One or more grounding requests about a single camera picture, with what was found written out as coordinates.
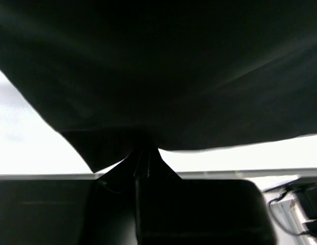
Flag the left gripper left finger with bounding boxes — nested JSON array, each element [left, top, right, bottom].
[[78, 153, 141, 245]]

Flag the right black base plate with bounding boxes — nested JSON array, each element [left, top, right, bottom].
[[262, 176, 317, 237]]

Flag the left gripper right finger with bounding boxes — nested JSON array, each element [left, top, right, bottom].
[[136, 149, 277, 245]]

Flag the black shorts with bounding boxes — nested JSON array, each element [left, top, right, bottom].
[[0, 1, 317, 171]]

